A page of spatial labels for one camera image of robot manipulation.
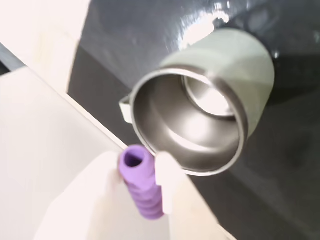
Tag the black table mat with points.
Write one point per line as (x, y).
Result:
(275, 175)

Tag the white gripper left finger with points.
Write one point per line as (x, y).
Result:
(82, 200)

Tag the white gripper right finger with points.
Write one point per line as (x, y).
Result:
(180, 200)

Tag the purple ribbed pen grip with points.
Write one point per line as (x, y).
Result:
(142, 180)

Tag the pale green steel mug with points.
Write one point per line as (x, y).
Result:
(200, 120)

